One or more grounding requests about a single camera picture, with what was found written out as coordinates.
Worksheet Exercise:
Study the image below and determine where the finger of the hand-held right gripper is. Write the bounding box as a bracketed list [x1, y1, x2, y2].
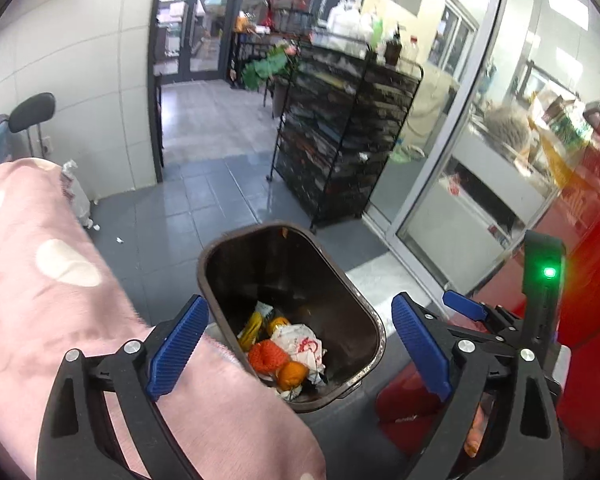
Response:
[442, 289, 525, 345]

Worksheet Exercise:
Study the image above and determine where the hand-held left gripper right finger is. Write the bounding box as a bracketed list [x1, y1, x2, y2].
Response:
[391, 291, 563, 480]

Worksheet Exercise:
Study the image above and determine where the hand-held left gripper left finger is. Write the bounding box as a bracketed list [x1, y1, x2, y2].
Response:
[36, 294, 211, 480]

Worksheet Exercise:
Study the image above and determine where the yellow foam fruit net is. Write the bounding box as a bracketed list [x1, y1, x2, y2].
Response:
[237, 311, 266, 353]

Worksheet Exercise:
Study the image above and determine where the red foam fruit net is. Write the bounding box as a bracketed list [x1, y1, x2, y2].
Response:
[247, 339, 292, 376]

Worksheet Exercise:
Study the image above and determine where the white paper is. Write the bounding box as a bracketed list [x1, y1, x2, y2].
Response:
[270, 322, 328, 376]

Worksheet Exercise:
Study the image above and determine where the orange fruit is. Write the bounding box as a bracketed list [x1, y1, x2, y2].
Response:
[276, 360, 310, 391]

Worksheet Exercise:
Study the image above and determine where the dark brown trash bin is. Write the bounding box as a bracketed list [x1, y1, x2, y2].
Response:
[196, 222, 387, 413]

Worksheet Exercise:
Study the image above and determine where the red glossy panel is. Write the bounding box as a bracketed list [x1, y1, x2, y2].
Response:
[375, 195, 600, 453]

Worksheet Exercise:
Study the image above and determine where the pink dotted blanket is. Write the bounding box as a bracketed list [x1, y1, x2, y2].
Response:
[0, 157, 327, 480]

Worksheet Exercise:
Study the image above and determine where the white plastic bag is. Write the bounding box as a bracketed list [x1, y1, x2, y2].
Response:
[60, 159, 95, 230]

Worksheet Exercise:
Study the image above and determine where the brown furry object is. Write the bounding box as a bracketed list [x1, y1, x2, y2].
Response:
[482, 104, 532, 150]

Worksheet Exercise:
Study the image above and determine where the clear bottle with red cap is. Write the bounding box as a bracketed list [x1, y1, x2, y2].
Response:
[402, 35, 421, 67]

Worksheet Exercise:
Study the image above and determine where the dark brown pump bottle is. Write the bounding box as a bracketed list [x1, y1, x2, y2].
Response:
[385, 25, 402, 66]

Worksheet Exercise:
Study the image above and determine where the glass partition door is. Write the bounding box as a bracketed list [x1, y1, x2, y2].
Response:
[360, 0, 600, 301]

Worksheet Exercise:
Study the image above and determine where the black chair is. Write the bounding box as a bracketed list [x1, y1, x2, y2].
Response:
[7, 92, 57, 158]

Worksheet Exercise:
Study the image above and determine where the green potted plant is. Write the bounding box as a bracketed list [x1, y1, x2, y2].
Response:
[241, 42, 301, 92]

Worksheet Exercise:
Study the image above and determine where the cluster of white pump bottles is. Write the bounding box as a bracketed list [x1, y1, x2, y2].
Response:
[325, 2, 376, 36]

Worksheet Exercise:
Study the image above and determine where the black metal table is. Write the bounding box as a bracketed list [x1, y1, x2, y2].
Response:
[229, 27, 286, 91]

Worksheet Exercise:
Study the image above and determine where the glass double door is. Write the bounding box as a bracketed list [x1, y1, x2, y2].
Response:
[154, 0, 243, 81]

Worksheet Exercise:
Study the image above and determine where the black wire rack cart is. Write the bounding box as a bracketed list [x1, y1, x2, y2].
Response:
[265, 42, 425, 233]

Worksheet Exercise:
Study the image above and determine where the black door frame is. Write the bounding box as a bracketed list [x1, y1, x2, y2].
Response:
[147, 0, 331, 186]

